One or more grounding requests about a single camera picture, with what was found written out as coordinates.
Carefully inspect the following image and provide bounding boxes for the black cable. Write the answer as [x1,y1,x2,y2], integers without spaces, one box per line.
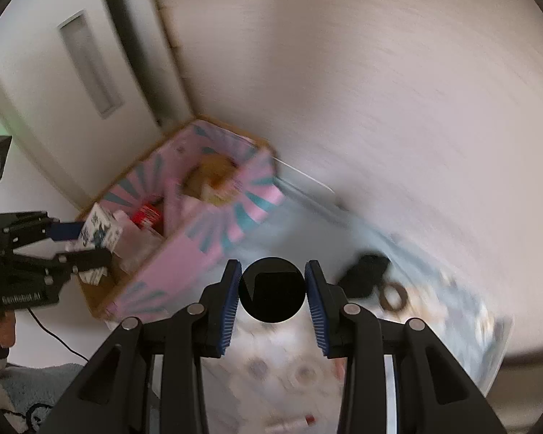
[27,310,89,365]

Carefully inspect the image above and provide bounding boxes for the white red lip balm tube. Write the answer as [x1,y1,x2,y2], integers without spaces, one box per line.
[265,413,317,432]

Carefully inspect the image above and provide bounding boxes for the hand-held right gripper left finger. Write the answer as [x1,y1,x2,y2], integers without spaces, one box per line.
[47,259,243,434]

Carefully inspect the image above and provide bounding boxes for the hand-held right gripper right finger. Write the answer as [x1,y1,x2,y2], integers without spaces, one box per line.
[304,260,508,434]

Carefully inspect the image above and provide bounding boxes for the round black tin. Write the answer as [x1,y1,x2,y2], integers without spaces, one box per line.
[239,257,307,323]

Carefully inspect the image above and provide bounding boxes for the white black-print pack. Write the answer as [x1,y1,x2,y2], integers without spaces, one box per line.
[66,203,123,285]

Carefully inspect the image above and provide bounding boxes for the blue-grey rug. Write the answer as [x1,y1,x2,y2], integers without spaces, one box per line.
[0,362,87,434]

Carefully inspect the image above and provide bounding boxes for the white door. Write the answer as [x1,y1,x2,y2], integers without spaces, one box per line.
[0,0,195,218]

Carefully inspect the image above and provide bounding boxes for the brown hair tie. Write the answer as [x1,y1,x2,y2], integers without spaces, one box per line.
[378,280,410,312]

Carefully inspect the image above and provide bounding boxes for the pink striped cardboard box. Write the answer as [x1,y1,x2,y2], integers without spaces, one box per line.
[75,118,285,322]

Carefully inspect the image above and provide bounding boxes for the red snack packet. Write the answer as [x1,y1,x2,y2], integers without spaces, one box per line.
[131,203,161,229]

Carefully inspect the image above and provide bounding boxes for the black scrunchie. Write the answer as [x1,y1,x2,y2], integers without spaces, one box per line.
[339,253,390,299]

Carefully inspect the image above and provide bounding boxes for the white rimmed tray table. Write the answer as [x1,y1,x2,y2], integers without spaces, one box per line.
[271,154,514,399]

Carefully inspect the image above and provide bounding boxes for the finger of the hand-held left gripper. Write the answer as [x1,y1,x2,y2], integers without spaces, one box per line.
[0,248,114,314]
[0,210,84,254]

